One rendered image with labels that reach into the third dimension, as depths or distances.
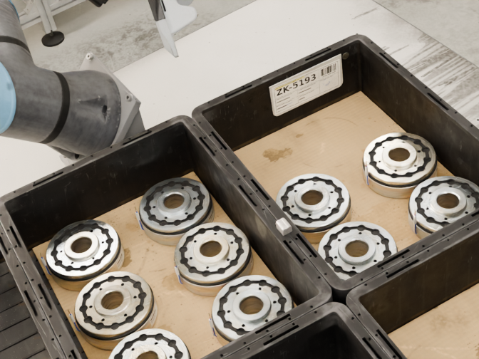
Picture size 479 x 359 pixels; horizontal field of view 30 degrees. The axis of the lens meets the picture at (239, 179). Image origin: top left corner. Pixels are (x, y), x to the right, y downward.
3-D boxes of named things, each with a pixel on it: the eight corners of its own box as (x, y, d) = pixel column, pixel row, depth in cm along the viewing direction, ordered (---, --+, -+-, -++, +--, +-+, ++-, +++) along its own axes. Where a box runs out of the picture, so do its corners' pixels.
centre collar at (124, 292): (89, 297, 116) (88, 294, 115) (124, 281, 117) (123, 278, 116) (100, 324, 112) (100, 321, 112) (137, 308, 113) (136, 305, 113)
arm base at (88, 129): (55, 125, 154) (4, 114, 147) (96, 54, 148) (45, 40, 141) (88, 181, 145) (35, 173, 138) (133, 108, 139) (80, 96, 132)
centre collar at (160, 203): (152, 199, 127) (151, 196, 126) (184, 186, 127) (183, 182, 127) (164, 221, 123) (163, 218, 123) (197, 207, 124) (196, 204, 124)
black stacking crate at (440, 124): (202, 169, 137) (188, 114, 129) (363, 92, 144) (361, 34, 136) (345, 352, 110) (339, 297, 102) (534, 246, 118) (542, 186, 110)
